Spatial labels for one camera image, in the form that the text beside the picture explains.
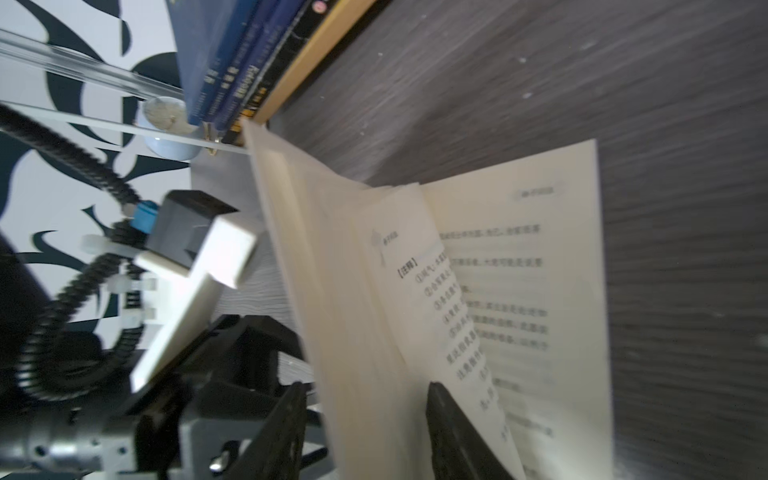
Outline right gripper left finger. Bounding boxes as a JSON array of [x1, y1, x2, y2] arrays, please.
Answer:
[[223, 382, 307, 480]]

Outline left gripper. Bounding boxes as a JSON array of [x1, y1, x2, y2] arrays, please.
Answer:
[[1, 315, 330, 479]]

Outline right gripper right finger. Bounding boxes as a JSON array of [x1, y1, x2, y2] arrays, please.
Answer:
[[426, 382, 513, 480]]

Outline navy book yellow label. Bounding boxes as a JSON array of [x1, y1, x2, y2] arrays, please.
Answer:
[[213, 0, 306, 133]]

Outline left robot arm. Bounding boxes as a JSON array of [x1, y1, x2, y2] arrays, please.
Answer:
[[1, 107, 333, 479]]

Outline white wooden book shelf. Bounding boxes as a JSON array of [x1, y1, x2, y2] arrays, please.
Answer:
[[0, 0, 379, 158]]

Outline light blue alarm clock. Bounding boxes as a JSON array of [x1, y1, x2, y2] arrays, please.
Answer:
[[135, 96, 203, 161]]

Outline black Murphy law book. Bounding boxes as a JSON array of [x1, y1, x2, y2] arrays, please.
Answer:
[[213, 1, 336, 144]]

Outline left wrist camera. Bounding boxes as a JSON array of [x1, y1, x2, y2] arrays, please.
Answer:
[[130, 190, 261, 393]]

